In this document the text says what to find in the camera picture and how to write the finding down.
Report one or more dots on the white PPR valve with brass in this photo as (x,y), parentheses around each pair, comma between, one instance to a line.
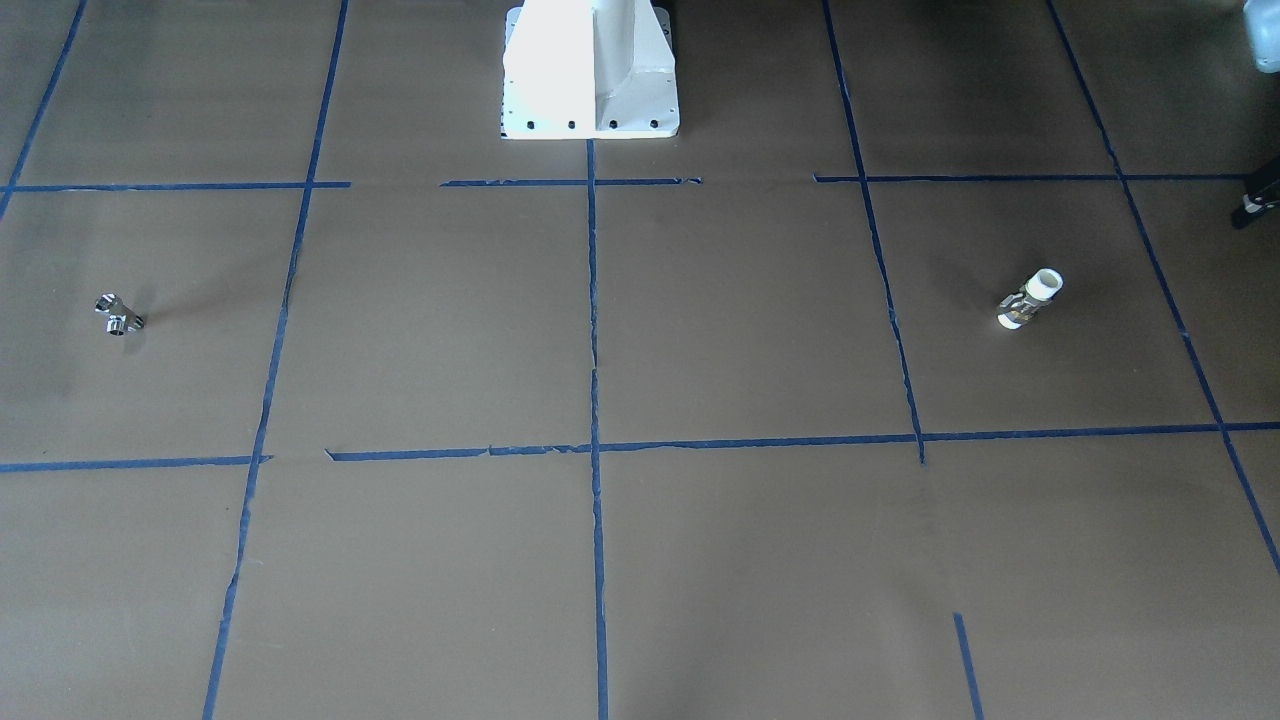
(1017,309)

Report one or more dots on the chrome tee pipe fitting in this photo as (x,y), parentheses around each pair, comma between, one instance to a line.
(119,318)

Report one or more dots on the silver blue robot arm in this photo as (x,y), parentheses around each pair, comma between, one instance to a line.
(1261,21)

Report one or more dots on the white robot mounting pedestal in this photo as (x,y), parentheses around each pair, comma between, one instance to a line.
(584,70)

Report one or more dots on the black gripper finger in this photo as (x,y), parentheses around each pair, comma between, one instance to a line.
(1261,194)

